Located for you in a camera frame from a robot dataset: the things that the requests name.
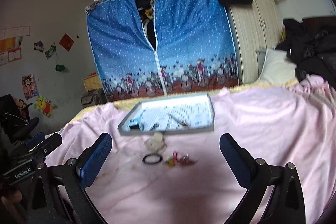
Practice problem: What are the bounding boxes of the black hair tie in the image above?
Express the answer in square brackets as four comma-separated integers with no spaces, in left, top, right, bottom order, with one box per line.
[142,154,162,164]

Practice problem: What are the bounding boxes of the beige hair claw clip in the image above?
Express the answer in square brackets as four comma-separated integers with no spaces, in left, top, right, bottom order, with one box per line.
[144,132,166,153]

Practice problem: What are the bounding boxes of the red string bracelet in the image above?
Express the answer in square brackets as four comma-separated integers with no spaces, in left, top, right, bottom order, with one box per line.
[172,151,198,166]

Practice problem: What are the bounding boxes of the dark flower hair stick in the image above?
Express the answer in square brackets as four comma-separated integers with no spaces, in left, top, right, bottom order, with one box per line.
[167,113,189,128]

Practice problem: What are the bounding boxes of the grey bag on floor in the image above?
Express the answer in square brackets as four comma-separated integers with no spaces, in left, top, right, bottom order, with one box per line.
[81,89,107,108]

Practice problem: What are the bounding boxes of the yellow wooden box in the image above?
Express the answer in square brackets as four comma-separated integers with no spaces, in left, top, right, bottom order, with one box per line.
[83,74,102,92]

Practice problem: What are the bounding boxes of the light blue smart watch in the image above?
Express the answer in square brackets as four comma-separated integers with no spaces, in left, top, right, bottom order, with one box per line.
[127,118,144,131]

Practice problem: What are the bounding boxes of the pink bed blanket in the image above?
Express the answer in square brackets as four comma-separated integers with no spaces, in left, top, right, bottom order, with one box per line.
[46,76,335,223]

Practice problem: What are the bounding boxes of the grey shallow tray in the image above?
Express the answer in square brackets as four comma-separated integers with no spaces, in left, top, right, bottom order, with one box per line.
[118,93,215,136]

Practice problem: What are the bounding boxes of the white pillow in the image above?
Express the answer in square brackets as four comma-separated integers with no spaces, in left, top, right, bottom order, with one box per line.
[257,49,296,84]

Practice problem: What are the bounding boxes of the grey bedside drawer cabinet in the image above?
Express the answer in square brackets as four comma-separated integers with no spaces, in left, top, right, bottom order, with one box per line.
[256,49,266,75]

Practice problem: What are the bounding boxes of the black clothes pile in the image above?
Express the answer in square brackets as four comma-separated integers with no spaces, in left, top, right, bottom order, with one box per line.
[276,16,336,88]

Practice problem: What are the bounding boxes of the blue fabric wardrobe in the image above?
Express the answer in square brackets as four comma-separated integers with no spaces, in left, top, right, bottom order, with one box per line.
[85,0,239,101]

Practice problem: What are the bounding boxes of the beige wooden wardrobe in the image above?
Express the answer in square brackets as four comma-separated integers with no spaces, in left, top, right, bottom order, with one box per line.
[228,0,281,84]

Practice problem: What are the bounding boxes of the yellow cartoon wall sticker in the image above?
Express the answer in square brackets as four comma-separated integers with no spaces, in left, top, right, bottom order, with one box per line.
[33,96,56,118]

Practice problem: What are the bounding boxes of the anime wall poster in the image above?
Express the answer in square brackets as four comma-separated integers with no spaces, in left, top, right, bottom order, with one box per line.
[22,74,39,100]

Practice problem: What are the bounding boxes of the red square wall paper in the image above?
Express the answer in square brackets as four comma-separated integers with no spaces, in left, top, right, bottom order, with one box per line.
[59,34,74,52]

